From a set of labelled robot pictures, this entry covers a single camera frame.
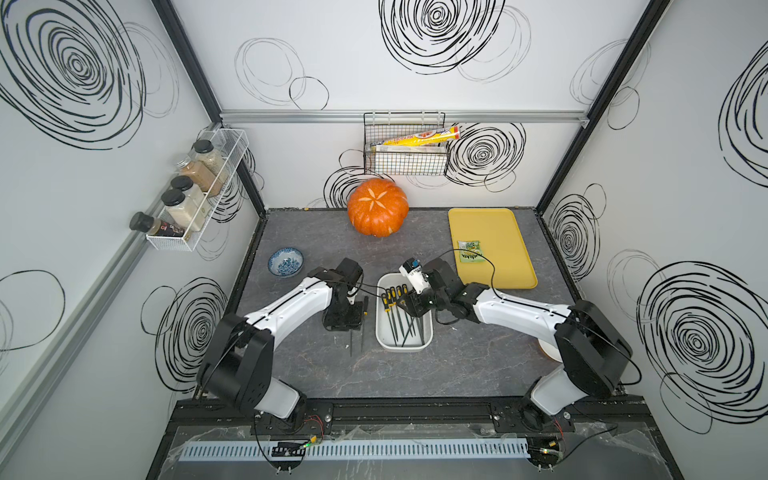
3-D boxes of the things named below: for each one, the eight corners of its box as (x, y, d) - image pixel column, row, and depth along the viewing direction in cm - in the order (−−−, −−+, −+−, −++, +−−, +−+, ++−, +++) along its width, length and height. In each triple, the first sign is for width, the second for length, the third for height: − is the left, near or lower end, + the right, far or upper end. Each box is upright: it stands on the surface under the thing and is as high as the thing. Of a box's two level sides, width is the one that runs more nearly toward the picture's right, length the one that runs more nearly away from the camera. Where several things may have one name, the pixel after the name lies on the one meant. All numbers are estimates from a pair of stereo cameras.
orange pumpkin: (345, 235, 114) (340, 206, 102) (364, 203, 125) (362, 174, 113) (393, 248, 110) (393, 220, 98) (408, 215, 121) (410, 185, 109)
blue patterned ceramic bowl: (269, 279, 102) (264, 271, 98) (276, 255, 109) (272, 247, 105) (301, 279, 102) (298, 271, 98) (307, 255, 109) (304, 247, 105)
